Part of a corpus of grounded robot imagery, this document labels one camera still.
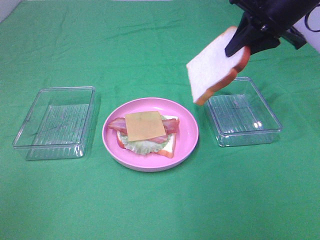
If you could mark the left clear plastic tray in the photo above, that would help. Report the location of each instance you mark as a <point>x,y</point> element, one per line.
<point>57,125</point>

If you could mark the pink round plate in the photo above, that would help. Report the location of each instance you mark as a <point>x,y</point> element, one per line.
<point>186,138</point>

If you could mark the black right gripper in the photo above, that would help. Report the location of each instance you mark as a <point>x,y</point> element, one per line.
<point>264,22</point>

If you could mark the green lettuce leaf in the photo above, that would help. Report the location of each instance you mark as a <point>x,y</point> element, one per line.
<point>143,147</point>

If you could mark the bacon strip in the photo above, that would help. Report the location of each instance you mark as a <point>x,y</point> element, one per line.
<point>170,126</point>
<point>116,123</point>

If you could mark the toast bread slice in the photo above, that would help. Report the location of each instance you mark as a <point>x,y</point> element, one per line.
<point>147,133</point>
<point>211,70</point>

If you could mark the yellow cheese slice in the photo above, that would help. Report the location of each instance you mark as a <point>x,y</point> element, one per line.
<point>144,125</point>

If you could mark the green table cloth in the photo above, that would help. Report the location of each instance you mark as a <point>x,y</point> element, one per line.
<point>129,50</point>

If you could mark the right clear plastic tray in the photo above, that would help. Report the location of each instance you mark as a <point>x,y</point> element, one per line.
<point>240,116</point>

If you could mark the clear plastic tray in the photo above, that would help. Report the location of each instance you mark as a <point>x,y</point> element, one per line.
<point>240,116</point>
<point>57,125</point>

